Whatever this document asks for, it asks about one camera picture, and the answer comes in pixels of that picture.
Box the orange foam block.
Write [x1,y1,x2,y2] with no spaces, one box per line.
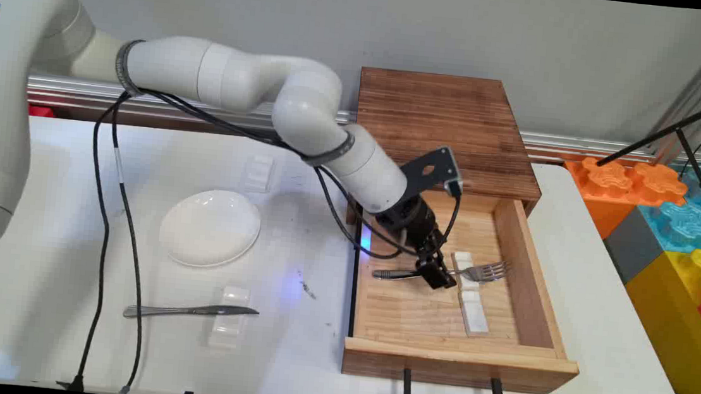
[560,154,690,246]

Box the black tripod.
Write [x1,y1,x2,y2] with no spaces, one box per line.
[592,77,701,198]

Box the white round plate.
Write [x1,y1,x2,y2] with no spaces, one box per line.
[157,185,264,273]

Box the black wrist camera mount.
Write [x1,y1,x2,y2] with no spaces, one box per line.
[396,142,468,201]

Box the dark wooden drawer cabinet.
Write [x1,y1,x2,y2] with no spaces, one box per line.
[346,66,552,241]

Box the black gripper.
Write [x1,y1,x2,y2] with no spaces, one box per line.
[372,190,465,293]

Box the silver metal fork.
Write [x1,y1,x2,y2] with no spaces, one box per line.
[372,249,514,292]

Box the light wooden drawer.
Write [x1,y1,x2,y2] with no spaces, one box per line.
[340,183,595,394]

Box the white ceramic cutlery rest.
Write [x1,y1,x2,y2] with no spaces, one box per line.
[449,250,484,293]
[454,289,494,338]
[218,285,253,319]
[242,153,277,195]
[207,313,243,350]

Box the blue foam block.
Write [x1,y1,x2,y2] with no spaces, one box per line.
[635,163,701,255]

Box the aluminium rail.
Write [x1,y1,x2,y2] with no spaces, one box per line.
[24,74,701,178]

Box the silver serrated table knife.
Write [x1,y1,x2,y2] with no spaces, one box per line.
[123,296,261,330]

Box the grey foam block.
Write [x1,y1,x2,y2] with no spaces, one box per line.
[600,204,669,288]

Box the black camera cable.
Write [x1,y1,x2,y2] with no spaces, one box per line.
[70,83,470,394]

